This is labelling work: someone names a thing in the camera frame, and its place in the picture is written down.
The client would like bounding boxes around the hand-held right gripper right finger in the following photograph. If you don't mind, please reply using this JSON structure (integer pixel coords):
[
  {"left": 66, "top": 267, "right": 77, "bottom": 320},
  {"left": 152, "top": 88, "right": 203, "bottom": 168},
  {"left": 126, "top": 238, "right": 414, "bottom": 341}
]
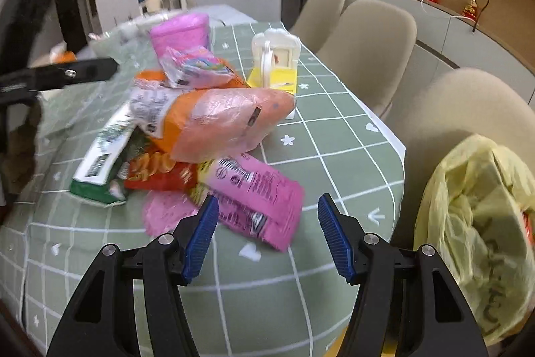
[{"left": 317, "top": 194, "right": 490, "bottom": 357}]

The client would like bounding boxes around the small pink snack packet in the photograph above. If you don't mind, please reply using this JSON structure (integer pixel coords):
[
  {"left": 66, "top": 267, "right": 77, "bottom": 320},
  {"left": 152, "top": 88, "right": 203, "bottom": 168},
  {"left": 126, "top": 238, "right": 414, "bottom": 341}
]
[{"left": 161, "top": 46, "right": 235, "bottom": 89}]

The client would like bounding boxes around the beige chair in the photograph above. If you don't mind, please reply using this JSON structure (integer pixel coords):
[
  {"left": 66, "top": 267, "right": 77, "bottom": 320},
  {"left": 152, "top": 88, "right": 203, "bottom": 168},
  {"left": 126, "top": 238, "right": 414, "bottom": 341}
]
[
  {"left": 290, "top": 0, "right": 347, "bottom": 48},
  {"left": 315, "top": 0, "right": 418, "bottom": 117},
  {"left": 389, "top": 68, "right": 535, "bottom": 249}
]

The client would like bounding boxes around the green snack wrapper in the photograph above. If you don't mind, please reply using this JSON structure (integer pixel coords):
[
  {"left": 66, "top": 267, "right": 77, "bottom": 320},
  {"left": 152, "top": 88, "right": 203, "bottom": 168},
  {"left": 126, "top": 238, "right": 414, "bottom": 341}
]
[{"left": 69, "top": 106, "right": 138, "bottom": 207}]

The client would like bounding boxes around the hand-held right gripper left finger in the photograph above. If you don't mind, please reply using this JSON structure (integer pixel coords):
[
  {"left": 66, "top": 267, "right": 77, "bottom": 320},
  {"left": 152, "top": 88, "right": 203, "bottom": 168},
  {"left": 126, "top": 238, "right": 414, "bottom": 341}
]
[{"left": 46, "top": 194, "right": 220, "bottom": 357}]

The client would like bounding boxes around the pale pink printed wrapper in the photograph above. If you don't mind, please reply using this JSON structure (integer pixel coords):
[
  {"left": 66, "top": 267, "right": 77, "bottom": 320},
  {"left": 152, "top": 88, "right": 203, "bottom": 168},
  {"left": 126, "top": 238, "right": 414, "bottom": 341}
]
[{"left": 142, "top": 190, "right": 201, "bottom": 238}]

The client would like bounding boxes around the pink snack wrapper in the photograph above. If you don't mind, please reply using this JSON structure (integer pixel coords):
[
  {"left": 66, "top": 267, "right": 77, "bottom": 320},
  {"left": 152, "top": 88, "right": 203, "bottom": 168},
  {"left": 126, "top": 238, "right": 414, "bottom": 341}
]
[{"left": 190, "top": 151, "right": 306, "bottom": 253}]

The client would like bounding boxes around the black cable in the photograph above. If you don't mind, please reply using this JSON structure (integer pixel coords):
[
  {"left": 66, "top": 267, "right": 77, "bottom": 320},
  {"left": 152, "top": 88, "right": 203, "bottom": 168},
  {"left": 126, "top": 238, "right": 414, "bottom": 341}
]
[{"left": 472, "top": 0, "right": 493, "bottom": 33}]

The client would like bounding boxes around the red snack wrapper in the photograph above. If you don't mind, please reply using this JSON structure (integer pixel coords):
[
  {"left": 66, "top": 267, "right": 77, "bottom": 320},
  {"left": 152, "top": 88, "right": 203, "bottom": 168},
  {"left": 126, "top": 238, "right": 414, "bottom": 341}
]
[{"left": 123, "top": 150, "right": 199, "bottom": 192}]

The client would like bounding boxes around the white and yellow toy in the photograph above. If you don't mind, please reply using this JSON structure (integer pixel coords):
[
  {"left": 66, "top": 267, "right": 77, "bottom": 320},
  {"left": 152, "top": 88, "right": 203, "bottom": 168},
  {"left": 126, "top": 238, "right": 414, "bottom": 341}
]
[{"left": 246, "top": 28, "right": 302, "bottom": 119}]

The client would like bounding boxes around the orange translucent snack bag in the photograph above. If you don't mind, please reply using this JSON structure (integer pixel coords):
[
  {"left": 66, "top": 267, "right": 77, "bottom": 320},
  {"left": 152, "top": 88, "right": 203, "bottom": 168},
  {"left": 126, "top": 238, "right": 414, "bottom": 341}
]
[{"left": 134, "top": 70, "right": 297, "bottom": 164}]

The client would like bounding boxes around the yellow plastic bin bag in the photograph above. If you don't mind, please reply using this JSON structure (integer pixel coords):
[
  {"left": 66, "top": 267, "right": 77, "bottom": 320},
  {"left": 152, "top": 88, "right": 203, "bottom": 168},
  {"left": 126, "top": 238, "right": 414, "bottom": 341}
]
[{"left": 413, "top": 134, "right": 535, "bottom": 347}]

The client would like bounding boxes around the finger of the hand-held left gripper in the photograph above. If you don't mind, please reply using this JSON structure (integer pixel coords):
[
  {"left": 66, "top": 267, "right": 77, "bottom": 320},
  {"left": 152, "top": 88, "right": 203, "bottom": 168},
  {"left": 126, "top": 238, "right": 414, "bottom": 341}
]
[{"left": 0, "top": 57, "right": 120, "bottom": 107}]

